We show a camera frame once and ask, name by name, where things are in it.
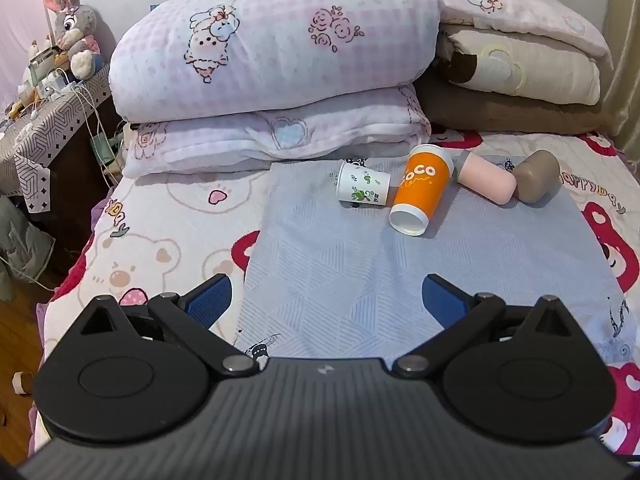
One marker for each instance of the brown folded blanket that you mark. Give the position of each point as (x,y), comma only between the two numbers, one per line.
(500,112)

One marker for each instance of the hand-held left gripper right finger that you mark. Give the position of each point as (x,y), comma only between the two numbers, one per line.
(445,297)

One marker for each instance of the bedside table with patterned cloth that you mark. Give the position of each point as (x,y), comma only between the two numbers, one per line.
(45,130)

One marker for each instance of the pile of small desk items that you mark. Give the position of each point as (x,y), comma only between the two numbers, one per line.
(47,77)

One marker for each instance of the grey plush bunny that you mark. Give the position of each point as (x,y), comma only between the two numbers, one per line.
(75,25)

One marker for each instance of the white cup with green print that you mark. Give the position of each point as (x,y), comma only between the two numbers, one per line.
(364,184)

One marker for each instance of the pink cup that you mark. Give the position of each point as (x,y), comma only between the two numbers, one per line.
(486,176)

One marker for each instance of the orange cup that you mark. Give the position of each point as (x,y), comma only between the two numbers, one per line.
(421,187)

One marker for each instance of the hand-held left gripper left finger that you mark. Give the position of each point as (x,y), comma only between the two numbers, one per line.
(210,300)

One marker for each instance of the beige folded blanket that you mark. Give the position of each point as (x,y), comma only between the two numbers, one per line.
(540,67)

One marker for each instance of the brown cup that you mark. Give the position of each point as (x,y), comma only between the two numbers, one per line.
(536,175)

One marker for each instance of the dark wooden side table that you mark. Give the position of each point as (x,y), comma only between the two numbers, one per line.
(70,195)

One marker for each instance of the pink printed pillow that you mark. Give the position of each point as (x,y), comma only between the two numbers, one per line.
(510,0)

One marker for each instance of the light green pouch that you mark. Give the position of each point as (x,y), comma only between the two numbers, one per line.
(104,149)

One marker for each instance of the pink checkered folded quilt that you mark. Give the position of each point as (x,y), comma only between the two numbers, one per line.
(280,50)

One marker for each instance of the beige curtain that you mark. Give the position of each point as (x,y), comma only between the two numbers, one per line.
(625,50)

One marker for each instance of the small tape roll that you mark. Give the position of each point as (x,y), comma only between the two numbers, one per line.
(22,382)

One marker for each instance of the grey patterned mat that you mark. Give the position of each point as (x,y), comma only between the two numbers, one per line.
(330,270)

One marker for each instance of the grey green cloth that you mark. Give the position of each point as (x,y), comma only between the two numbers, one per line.
(22,245)

